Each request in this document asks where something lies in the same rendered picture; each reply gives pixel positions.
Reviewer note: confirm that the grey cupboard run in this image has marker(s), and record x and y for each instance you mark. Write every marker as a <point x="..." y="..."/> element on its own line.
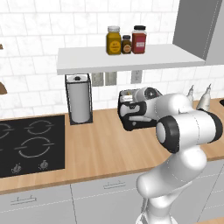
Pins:
<point x="214" y="192"/>

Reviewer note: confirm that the grey range hood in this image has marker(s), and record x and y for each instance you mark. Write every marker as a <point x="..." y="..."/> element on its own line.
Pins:
<point x="195" y="26"/>

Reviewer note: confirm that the black sink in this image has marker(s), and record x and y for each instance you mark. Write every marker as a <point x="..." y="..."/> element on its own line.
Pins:
<point x="222" y="102"/>

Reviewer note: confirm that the small brown wooden object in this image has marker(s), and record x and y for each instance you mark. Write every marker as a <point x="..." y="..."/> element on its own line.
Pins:
<point x="1" y="46"/>

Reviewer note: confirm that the pale bread slice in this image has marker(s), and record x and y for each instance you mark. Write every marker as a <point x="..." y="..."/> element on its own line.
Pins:
<point x="127" y="98"/>

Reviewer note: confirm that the small brown spice jar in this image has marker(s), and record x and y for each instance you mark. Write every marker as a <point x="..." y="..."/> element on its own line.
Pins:
<point x="126" y="45"/>

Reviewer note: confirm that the black toaster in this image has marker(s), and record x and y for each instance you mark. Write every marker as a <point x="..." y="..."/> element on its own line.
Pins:
<point x="137" y="126"/>

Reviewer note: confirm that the white wall shelf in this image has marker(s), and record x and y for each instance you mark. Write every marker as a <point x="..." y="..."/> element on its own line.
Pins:
<point x="116" y="62"/>

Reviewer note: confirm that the grey wall outlet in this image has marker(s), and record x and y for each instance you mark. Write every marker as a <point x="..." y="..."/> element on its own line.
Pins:
<point x="110" y="78"/>
<point x="97" y="79"/>

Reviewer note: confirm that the grey cupboard door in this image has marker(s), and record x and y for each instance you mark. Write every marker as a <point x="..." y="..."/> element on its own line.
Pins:
<point x="35" y="215"/>
<point x="108" y="208"/>

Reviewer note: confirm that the grey drawer front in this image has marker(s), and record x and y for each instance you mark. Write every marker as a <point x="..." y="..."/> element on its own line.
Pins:
<point x="43" y="194"/>
<point x="87" y="186"/>

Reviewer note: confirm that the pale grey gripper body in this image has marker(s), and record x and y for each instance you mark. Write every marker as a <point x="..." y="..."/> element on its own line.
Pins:
<point x="143" y="118"/>

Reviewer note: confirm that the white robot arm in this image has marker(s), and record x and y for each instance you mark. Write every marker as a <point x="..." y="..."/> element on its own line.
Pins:
<point x="180" y="169"/>

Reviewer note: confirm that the yellow spice jar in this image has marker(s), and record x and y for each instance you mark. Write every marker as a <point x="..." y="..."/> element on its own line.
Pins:
<point x="113" y="43"/>

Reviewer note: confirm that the grey hob knob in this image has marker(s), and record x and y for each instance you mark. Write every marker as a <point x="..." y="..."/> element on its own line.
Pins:
<point x="43" y="165"/>
<point x="16" y="168"/>

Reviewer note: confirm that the white paper towel roll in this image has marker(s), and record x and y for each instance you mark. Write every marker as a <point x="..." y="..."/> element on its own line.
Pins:
<point x="78" y="102"/>

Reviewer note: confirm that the red spice jar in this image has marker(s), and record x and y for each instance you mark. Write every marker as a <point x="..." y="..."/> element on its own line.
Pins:
<point x="139" y="40"/>

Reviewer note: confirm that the small pale bottle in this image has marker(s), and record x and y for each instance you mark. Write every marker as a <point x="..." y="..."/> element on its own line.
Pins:
<point x="190" y="94"/>

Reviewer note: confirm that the black hob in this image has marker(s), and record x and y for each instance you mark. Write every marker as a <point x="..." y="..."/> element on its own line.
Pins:
<point x="32" y="145"/>

